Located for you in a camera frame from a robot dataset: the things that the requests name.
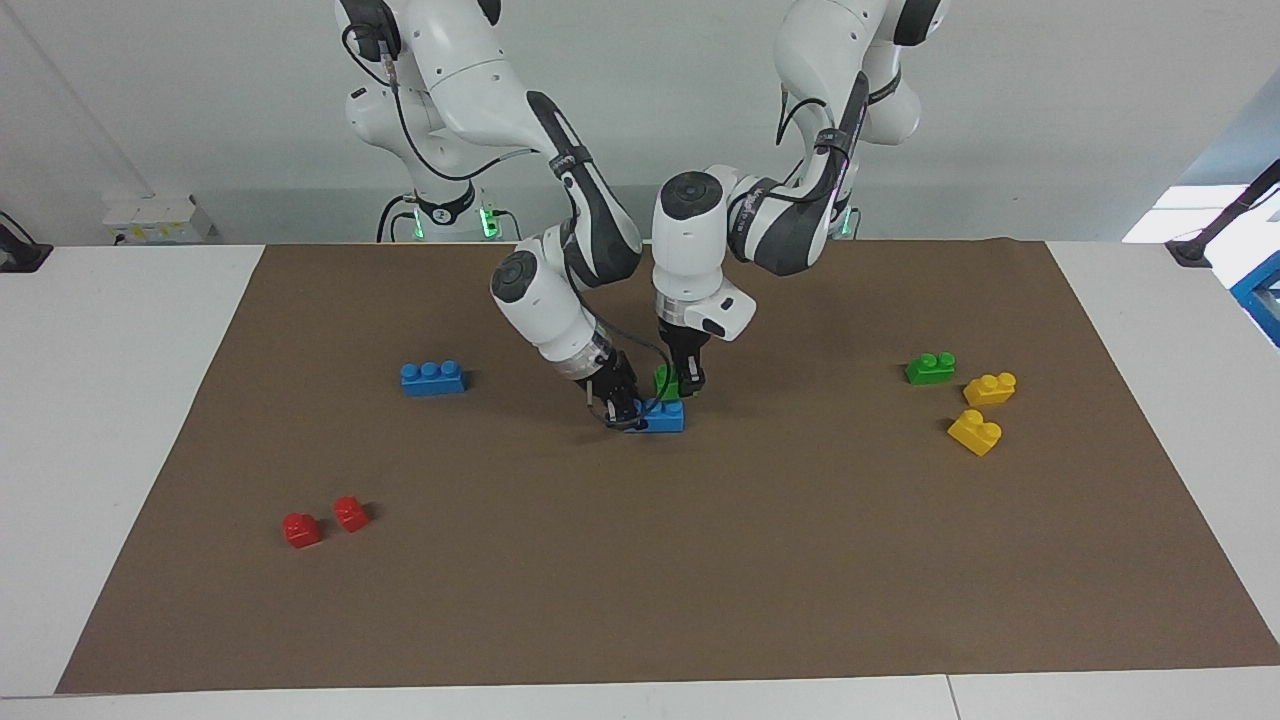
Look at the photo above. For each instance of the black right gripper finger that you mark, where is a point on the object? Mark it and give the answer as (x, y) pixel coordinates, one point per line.
(627, 412)
(600, 408)

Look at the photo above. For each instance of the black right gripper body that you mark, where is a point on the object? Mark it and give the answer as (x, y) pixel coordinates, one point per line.
(608, 380)

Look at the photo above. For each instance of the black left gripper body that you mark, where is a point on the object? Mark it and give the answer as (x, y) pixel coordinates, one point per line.
(684, 350)

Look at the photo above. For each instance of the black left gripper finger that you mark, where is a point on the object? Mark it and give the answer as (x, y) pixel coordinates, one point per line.
(694, 380)

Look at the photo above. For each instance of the green two-stud toy brick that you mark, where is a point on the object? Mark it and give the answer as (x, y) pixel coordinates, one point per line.
(666, 385)
(930, 369)

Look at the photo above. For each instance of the blue three-stud toy brick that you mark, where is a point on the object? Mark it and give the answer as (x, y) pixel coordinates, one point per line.
(665, 418)
(432, 380)

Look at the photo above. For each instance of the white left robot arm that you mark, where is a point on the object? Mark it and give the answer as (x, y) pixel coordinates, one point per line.
(690, 240)

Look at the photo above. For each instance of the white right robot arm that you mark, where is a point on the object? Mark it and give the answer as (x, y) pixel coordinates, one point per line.
(470, 70)

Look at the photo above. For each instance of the brown table mat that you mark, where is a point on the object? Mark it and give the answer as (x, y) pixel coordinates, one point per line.
(650, 560)

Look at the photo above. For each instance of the red single-stud toy brick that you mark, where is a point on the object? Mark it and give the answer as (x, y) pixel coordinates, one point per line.
(301, 531)
(351, 515)

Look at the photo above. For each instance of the yellow two-stud toy brick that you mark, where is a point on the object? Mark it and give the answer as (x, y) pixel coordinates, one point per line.
(990, 389)
(975, 433)

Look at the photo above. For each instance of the white power strip box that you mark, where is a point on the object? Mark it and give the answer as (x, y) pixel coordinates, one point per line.
(150, 218)

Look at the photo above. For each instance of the black stand with foot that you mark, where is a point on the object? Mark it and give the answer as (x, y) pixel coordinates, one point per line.
(1190, 250)

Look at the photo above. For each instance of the white flat panel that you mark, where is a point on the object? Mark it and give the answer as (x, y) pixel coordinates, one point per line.
(1180, 215)

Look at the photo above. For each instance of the blue metal frame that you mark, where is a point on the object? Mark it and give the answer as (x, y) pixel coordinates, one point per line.
(1262, 295)

